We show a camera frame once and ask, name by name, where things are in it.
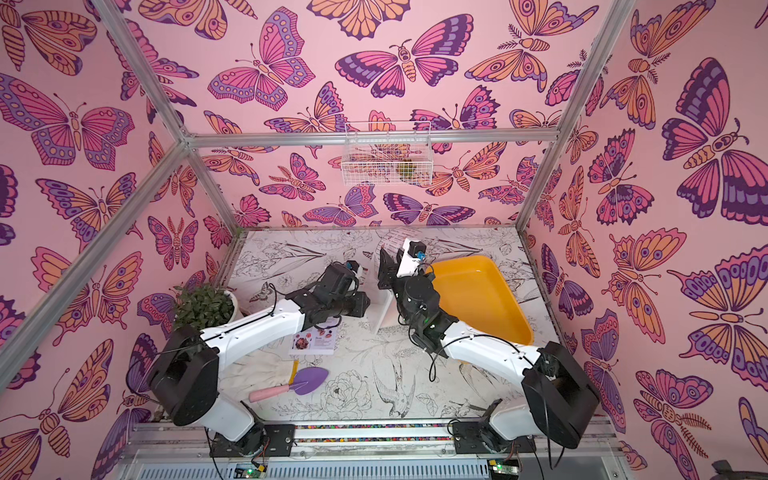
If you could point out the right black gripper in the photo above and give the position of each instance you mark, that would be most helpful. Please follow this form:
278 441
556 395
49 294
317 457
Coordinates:
389 271

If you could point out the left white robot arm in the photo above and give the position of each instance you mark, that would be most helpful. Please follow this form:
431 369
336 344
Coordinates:
184 376

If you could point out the white potted green plant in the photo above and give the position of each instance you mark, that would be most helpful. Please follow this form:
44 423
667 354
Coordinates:
204 306

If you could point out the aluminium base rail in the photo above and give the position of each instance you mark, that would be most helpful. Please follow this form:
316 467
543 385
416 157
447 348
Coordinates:
327 440

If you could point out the white wire wall basket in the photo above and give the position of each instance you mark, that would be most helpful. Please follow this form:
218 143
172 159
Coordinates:
371 149

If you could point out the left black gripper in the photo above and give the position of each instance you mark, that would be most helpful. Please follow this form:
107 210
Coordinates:
361 302

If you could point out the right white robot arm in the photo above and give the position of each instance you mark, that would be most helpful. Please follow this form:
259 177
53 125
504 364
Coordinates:
561 400

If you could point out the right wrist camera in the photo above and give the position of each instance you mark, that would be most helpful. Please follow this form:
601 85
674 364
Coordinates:
413 256

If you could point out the green item in basket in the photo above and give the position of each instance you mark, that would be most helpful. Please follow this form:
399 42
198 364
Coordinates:
405 170

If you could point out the old menu sheet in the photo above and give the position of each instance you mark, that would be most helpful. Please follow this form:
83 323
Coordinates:
316 341

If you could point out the yellow stick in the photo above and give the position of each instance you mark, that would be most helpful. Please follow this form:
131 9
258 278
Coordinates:
294 371

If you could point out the yellow plastic tray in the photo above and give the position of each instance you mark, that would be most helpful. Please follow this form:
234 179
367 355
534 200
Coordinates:
473 290

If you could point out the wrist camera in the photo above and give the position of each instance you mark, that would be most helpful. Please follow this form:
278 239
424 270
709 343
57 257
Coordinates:
413 256
353 266

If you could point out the clear acrylic menu holder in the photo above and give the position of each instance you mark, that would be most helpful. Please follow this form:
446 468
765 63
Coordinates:
382 312

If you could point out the purple pink toy shovel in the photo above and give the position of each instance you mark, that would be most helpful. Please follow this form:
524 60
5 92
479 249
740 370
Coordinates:
305 381

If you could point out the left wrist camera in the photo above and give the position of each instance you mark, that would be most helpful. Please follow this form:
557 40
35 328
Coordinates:
353 266

